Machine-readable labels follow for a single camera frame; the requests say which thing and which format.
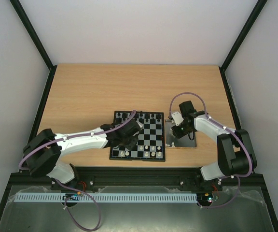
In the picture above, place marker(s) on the black frame post right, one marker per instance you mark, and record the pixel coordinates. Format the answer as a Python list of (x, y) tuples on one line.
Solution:
[(260, 4)]

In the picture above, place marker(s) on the black frame post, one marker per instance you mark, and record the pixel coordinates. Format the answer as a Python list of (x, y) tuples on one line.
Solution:
[(31, 31), (260, 4)]

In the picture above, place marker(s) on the black frame post left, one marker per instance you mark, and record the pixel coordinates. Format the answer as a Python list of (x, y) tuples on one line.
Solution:
[(31, 31)]

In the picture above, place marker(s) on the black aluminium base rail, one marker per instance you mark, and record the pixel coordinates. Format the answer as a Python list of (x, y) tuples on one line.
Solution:
[(185, 179)]

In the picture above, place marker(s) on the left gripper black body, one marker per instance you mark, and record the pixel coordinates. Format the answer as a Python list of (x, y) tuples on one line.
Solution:
[(129, 146)]

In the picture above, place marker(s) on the metal tray wooden rim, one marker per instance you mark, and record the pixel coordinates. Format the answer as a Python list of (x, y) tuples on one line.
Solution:
[(183, 142)]

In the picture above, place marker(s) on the purple cable floor loop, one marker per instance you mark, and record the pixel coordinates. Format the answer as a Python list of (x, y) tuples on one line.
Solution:
[(85, 216)]

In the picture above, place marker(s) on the black white chessboard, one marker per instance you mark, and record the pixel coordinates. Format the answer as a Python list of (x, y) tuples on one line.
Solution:
[(152, 134)]

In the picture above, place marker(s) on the white slotted cable duct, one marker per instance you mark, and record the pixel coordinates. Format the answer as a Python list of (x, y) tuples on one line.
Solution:
[(106, 198)]

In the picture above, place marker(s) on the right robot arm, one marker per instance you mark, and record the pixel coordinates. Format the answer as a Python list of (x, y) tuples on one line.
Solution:
[(235, 154)]

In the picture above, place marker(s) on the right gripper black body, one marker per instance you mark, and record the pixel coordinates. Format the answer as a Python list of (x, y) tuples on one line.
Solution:
[(177, 130)]

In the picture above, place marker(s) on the black rook right corner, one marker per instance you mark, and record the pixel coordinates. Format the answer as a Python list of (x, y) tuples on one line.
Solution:
[(158, 117)]

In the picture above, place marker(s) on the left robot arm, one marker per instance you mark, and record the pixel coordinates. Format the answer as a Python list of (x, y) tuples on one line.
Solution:
[(42, 155)]

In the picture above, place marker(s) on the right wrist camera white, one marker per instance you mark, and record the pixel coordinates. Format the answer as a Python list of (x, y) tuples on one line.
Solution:
[(176, 118)]

